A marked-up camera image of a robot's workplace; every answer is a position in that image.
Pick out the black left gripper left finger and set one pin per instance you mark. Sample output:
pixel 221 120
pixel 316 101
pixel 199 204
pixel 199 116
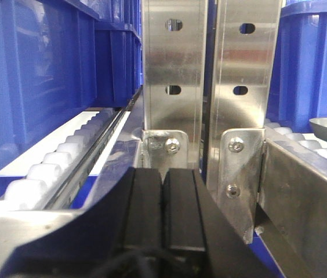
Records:
pixel 119 236

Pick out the white roller track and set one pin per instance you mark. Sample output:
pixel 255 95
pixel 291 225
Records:
pixel 308 140
pixel 50 174

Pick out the blue bin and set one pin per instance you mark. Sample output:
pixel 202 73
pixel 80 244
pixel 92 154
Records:
pixel 298 90
pixel 58 58

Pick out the stainless steel shelf rail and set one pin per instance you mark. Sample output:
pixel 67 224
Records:
pixel 294 196

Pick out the right steel shelf upright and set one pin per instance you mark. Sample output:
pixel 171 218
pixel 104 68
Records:
pixel 245 40

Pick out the white roller track right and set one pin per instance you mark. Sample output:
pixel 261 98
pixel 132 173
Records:
pixel 308 140

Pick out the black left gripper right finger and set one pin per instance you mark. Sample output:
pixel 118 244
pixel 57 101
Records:
pixel 198 232

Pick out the white roller track left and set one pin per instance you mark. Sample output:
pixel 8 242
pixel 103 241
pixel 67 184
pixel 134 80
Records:
pixel 50 174

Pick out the blue bin far right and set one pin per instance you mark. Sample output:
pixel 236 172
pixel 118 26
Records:
pixel 298 90

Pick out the perforated steel shelf upright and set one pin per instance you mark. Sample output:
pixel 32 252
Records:
pixel 173 44

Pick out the blue bin upper left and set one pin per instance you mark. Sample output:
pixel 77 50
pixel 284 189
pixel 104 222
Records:
pixel 58 58

